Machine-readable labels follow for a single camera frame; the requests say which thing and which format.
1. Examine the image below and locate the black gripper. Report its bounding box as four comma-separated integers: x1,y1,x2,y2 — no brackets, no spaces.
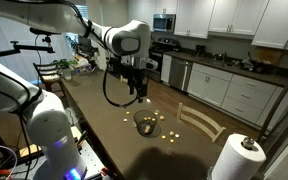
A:
126,66,147,103

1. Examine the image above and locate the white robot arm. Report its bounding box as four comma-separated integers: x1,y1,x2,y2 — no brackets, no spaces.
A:
0,0,158,180

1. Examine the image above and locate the black mesh basket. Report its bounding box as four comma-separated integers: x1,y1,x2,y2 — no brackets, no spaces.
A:
133,110,161,138

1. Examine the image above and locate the yellow candy in basket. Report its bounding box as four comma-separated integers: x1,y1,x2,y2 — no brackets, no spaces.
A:
144,125,151,133

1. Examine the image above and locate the stainless steel dishwasher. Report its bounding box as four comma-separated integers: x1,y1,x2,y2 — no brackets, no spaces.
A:
169,57,192,92

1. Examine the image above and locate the black stove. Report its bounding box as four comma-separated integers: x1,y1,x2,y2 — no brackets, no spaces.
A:
147,38,180,82

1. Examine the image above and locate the stainless steel microwave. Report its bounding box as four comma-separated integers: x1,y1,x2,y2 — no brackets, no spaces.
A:
153,14,176,33

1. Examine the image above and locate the light wooden chair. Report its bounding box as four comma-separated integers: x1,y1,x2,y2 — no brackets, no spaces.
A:
176,103,225,142

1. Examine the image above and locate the dark wooden chair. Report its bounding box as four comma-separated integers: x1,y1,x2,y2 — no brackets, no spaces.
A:
33,63,64,92

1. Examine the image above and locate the white paper towel roll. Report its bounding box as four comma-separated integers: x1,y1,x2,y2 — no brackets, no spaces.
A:
210,133,266,180

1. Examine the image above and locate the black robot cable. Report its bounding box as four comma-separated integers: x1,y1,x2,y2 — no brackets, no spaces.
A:
102,59,140,108

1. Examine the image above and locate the black camera on stand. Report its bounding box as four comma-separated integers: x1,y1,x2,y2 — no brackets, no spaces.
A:
0,28,54,57

